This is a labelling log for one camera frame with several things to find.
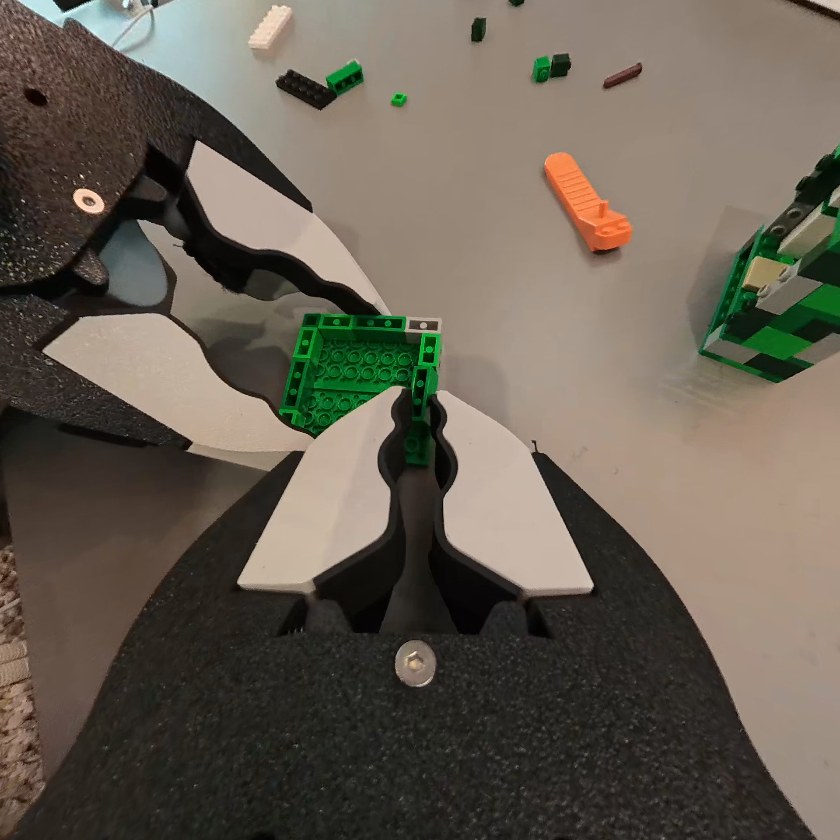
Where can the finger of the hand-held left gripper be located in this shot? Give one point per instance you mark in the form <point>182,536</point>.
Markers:
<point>282,223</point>
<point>151,374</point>

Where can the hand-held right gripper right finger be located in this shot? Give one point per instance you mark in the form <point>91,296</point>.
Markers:
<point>512,512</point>

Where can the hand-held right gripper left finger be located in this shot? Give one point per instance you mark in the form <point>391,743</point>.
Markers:
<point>328,512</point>

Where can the green lego base plate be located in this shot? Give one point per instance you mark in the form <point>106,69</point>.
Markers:
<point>348,367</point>

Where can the black lego plate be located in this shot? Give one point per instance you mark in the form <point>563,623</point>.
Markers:
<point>305,90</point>

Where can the green lego brick with holes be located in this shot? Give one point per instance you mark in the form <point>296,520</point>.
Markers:
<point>345,77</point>

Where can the white lego brick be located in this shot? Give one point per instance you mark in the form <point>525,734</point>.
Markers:
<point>270,27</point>

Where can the bright green small lego brick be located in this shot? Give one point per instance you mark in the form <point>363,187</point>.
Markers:
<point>541,69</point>

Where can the orange lego brick separator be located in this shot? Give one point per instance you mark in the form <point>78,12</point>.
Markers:
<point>584,197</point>

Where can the green lego block build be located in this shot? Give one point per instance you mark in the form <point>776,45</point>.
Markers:
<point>781,321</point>

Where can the brown lego bar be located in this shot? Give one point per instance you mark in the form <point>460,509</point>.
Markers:
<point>623,75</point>

